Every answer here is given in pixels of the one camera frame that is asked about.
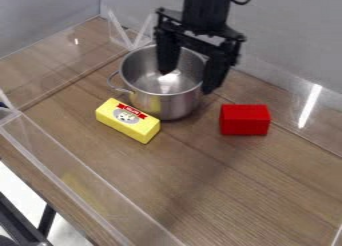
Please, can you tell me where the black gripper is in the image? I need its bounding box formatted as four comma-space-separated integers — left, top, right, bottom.
154, 0, 247, 95

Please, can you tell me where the silver steel pot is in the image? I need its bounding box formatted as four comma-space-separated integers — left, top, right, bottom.
106, 45, 205, 121

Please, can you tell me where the yellow butter block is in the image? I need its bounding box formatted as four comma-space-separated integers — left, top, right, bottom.
94, 98, 160, 144

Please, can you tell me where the red rectangular block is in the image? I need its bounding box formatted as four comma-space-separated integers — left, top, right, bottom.
218, 104, 271, 136

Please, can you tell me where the clear acrylic front barrier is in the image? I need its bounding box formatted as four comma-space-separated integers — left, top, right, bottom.
0, 89, 185, 246

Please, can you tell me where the clear acrylic corner bracket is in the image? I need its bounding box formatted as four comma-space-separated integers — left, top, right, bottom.
106, 10, 153, 51

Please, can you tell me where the black table leg frame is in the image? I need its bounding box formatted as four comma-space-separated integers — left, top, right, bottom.
0, 192, 55, 246

